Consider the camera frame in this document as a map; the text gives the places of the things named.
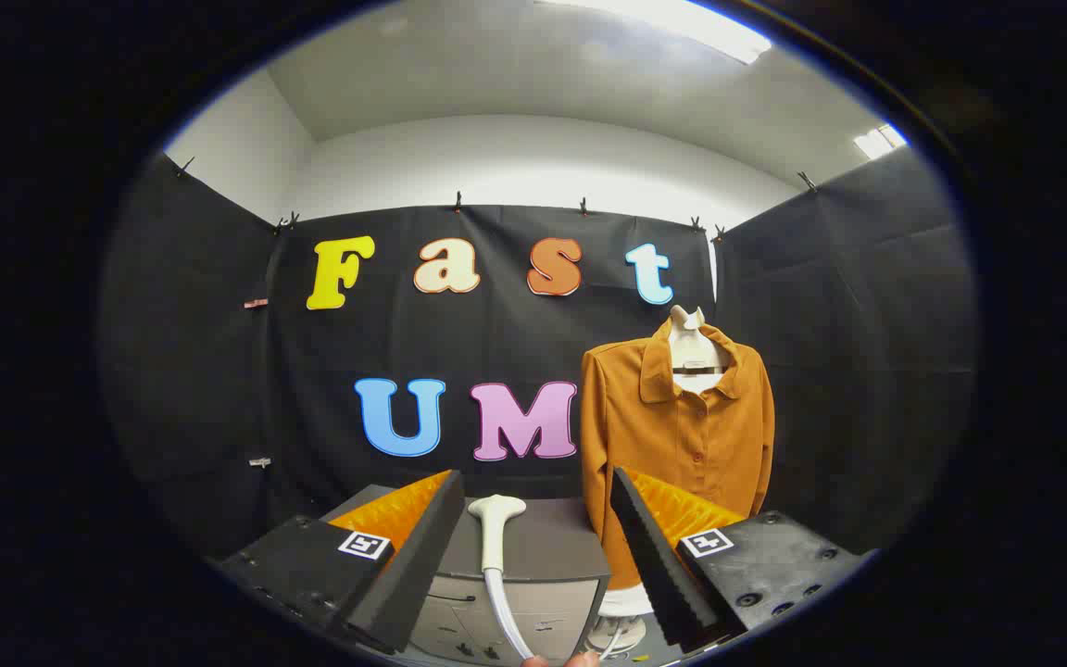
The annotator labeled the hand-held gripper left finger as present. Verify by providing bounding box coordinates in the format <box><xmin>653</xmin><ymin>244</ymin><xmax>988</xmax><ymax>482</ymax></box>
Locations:
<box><xmin>219</xmin><ymin>469</ymin><xmax>466</xmax><ymax>655</ymax></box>

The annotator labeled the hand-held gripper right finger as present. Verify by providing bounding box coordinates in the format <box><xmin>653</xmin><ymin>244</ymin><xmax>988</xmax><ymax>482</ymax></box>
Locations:
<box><xmin>609</xmin><ymin>467</ymin><xmax>868</xmax><ymax>654</ymax></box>

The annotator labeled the white garment steamer head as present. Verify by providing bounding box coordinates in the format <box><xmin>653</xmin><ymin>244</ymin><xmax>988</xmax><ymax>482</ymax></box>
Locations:
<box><xmin>467</xmin><ymin>494</ymin><xmax>528</xmax><ymax>575</ymax></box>

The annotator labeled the grey steamer hose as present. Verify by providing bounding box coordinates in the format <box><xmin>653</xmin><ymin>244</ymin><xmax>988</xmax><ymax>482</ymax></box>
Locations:
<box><xmin>483</xmin><ymin>567</ymin><xmax>539</xmax><ymax>661</ymax></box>

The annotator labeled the brown button shirt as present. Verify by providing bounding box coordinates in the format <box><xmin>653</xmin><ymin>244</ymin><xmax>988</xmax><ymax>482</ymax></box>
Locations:
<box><xmin>580</xmin><ymin>320</ymin><xmax>775</xmax><ymax>592</ymax></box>

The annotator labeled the grey cabinet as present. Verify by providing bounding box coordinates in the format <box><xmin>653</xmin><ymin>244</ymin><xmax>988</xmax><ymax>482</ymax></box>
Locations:
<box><xmin>320</xmin><ymin>484</ymin><xmax>611</xmax><ymax>664</ymax></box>

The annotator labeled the row of black clips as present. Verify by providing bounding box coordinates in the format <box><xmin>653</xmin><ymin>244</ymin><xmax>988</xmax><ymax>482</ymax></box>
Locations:
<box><xmin>174</xmin><ymin>156</ymin><xmax>820</xmax><ymax>244</ymax></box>

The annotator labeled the small ceiling light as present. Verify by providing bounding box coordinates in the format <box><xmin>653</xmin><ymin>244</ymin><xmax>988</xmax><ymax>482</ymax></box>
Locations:
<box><xmin>853</xmin><ymin>123</ymin><xmax>908</xmax><ymax>160</ymax></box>

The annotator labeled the large ceiling light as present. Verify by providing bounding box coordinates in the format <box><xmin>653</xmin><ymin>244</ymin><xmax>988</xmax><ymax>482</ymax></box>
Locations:
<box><xmin>543</xmin><ymin>0</ymin><xmax>773</xmax><ymax>66</ymax></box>

